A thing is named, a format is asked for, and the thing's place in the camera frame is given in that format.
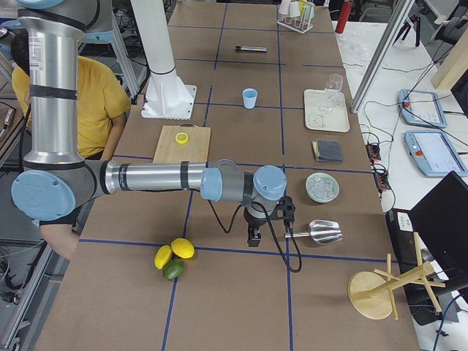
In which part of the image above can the wooden mug tree stand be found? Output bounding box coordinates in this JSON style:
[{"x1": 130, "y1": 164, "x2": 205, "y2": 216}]
[{"x1": 347, "y1": 232, "x2": 445, "y2": 320}]

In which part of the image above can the person in yellow shirt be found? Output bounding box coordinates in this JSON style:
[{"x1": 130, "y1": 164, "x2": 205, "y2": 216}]
[{"x1": 10, "y1": 31, "x2": 131, "y2": 260}]

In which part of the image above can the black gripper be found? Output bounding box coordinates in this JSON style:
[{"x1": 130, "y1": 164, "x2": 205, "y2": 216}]
[{"x1": 244, "y1": 206, "x2": 266, "y2": 247}]

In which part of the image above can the cream bear tray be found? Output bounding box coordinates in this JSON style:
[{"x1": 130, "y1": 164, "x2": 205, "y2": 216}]
[{"x1": 303, "y1": 89, "x2": 350, "y2": 133}]

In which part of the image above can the white wire cup rack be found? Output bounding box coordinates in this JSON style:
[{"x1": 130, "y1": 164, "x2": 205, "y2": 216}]
[{"x1": 277, "y1": 0, "x2": 315, "y2": 34}]

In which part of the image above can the blue teach pendant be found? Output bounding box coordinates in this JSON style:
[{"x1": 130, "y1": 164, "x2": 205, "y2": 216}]
[
  {"x1": 397, "y1": 88, "x2": 448, "y2": 128},
  {"x1": 404, "y1": 131, "x2": 467, "y2": 178}
]

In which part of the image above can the aluminium frame post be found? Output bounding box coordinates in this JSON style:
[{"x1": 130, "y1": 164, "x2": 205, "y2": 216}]
[{"x1": 350, "y1": 0, "x2": 414, "y2": 113}]

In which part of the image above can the steel ice scoop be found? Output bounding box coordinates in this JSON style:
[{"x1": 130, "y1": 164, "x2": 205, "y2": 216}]
[{"x1": 284, "y1": 219, "x2": 343, "y2": 246}]

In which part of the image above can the steel muddler black cap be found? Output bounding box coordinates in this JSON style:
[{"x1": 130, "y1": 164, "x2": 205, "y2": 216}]
[{"x1": 235, "y1": 45, "x2": 268, "y2": 53}]

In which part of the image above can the yellow lemon slice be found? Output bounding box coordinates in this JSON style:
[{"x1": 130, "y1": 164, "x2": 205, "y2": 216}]
[{"x1": 175, "y1": 132, "x2": 189, "y2": 145}]

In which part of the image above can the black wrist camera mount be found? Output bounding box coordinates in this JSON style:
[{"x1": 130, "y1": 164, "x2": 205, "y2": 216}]
[{"x1": 271, "y1": 195, "x2": 295, "y2": 231}]

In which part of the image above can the light blue cup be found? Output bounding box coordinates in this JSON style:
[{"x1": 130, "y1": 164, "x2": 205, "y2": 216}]
[{"x1": 242, "y1": 88, "x2": 257, "y2": 110}]

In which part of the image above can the blue teach pendant near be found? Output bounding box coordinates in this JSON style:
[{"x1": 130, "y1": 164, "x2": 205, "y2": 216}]
[{"x1": 404, "y1": 131, "x2": 467, "y2": 178}]

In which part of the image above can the red bottle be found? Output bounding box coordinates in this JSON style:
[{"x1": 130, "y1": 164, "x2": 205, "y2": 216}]
[{"x1": 335, "y1": 1, "x2": 352, "y2": 34}]

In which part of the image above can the green bowl of ice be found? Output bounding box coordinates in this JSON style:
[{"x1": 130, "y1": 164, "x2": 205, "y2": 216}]
[{"x1": 305, "y1": 173, "x2": 339, "y2": 203}]

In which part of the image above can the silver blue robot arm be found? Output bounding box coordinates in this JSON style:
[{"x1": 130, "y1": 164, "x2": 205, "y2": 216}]
[{"x1": 11, "y1": 1, "x2": 290, "y2": 246}]

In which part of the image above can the grey folded cloth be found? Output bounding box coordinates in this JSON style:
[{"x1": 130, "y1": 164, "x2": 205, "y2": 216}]
[{"x1": 312, "y1": 140, "x2": 344, "y2": 162}]

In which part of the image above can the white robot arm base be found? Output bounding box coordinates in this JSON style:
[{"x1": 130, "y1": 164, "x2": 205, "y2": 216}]
[{"x1": 131, "y1": 0, "x2": 197, "y2": 121}]

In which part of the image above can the wooden cutting board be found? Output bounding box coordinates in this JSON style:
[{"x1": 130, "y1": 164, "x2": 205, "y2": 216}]
[{"x1": 153, "y1": 126, "x2": 211, "y2": 163}]

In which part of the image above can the green lime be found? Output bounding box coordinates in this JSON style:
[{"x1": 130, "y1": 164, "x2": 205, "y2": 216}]
[{"x1": 162, "y1": 258, "x2": 185, "y2": 281}]

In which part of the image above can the clear glass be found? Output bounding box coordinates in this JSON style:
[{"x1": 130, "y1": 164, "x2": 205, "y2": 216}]
[{"x1": 325, "y1": 74, "x2": 344, "y2": 101}]

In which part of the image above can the black computer monitor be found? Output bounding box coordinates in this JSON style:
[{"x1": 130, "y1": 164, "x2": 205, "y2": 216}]
[{"x1": 409, "y1": 171, "x2": 467, "y2": 295}]

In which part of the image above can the blue teach pendant far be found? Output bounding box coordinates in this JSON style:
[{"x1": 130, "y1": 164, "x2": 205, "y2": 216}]
[{"x1": 397, "y1": 88, "x2": 448, "y2": 128}]

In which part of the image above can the yellow lemon upper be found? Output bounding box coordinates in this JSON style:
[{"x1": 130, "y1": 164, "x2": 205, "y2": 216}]
[{"x1": 170, "y1": 238, "x2": 195, "y2": 259}]

